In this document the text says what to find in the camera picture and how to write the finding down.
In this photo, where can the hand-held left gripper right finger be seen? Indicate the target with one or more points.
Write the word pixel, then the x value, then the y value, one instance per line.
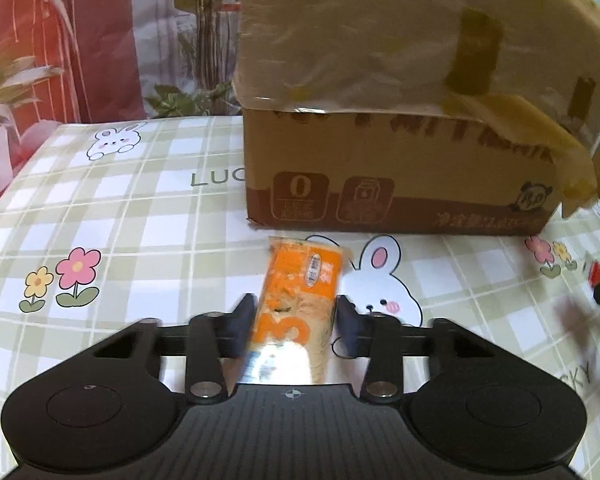
pixel 350 327

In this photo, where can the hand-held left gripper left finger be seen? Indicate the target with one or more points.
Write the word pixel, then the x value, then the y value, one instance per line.
pixel 237 330

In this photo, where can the orange snack packet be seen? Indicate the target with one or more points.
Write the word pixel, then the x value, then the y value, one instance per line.
pixel 292 285

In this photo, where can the brown cardboard box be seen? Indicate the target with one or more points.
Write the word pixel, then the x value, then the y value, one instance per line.
pixel 380 160

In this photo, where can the tall green leafy plant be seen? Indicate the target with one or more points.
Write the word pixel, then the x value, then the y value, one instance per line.
pixel 207 60

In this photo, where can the pink and white backdrop cloth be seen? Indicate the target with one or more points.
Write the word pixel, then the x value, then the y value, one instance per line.
pixel 115 35

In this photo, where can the small potted plant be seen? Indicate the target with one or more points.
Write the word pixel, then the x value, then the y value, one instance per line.
pixel 0 110

